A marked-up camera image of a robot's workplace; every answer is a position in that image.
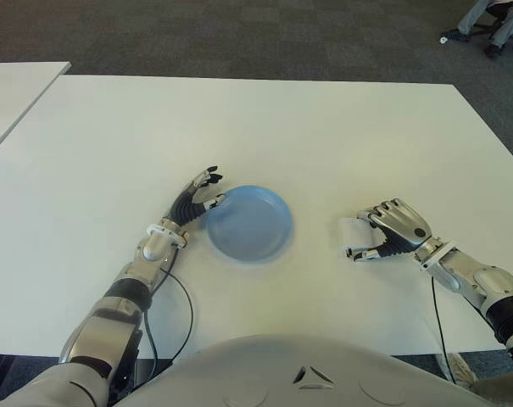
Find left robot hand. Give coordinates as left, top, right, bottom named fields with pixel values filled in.
left=168, top=165, right=228, bottom=231

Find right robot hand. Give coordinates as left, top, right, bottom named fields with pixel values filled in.
left=350, top=198, right=443, bottom=263

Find white charger block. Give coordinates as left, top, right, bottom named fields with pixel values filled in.
left=337, top=216, right=383, bottom=256

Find blue plastic plate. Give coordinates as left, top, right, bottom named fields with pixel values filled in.
left=205, top=183, right=295, bottom=266

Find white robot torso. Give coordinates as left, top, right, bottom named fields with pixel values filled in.
left=107, top=333, right=497, bottom=407

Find white side table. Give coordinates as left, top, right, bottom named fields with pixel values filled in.
left=0, top=61, right=73, bottom=163

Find black office chair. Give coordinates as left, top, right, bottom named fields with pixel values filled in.
left=470, top=8, right=513, bottom=50

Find seated person legs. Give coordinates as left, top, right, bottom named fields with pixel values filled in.
left=444, top=0, right=513, bottom=57

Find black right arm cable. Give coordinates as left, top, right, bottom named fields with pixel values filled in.
left=430, top=277, right=457, bottom=383

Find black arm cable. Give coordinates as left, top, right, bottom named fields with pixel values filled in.
left=142, top=266, right=195, bottom=376
left=430, top=277, right=457, bottom=383

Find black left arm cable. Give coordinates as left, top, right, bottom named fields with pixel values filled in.
left=142, top=266, right=195, bottom=376

